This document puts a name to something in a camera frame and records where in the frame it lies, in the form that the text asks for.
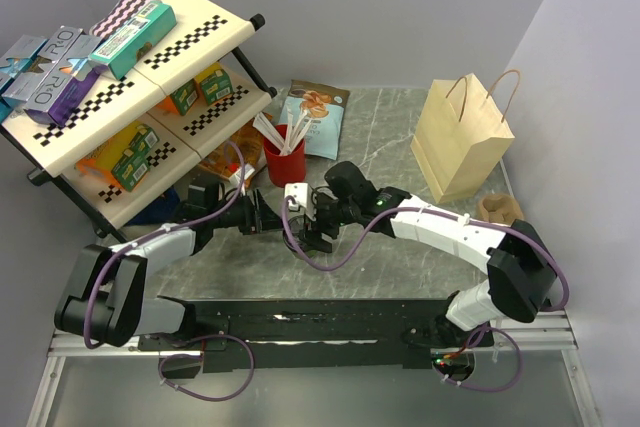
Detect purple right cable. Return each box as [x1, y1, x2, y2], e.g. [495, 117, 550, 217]
[280, 194, 571, 393]

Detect orange green large box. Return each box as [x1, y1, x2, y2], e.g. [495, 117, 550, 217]
[75, 121, 159, 192]

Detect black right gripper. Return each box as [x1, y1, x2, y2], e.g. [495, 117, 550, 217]
[300, 191, 359, 255]

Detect blue silver box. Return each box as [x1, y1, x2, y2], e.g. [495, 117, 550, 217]
[0, 35, 47, 95]

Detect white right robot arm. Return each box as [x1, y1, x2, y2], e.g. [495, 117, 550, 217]
[282, 161, 569, 346]

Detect cream two-tier shelf rack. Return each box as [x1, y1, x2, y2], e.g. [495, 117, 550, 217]
[1, 0, 276, 238]

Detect white wrapped straws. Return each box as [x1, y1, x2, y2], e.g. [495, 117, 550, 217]
[253, 110, 312, 156]

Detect brown paper bag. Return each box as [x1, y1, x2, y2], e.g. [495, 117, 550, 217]
[411, 69, 521, 204]

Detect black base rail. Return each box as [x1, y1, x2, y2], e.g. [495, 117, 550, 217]
[138, 299, 469, 373]

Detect blue snack pouch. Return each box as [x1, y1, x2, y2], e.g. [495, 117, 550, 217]
[278, 80, 350, 160]

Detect brown cardboard cup carrier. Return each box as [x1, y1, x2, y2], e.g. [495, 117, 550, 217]
[476, 194, 525, 226]

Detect orange snack bag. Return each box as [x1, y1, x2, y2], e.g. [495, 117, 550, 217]
[198, 121, 266, 187]

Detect silver purple box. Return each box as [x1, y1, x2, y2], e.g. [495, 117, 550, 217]
[2, 26, 103, 126]

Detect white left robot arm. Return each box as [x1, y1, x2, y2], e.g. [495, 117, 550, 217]
[54, 182, 282, 349]

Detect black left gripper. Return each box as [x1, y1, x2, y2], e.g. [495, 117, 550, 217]
[208, 187, 289, 235]

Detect black plastic cup lid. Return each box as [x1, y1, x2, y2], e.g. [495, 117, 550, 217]
[282, 215, 307, 251]

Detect teal box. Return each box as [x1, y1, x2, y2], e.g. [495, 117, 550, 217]
[89, 0, 177, 80]

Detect red cup holder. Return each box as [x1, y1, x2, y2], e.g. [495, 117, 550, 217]
[263, 138, 306, 188]

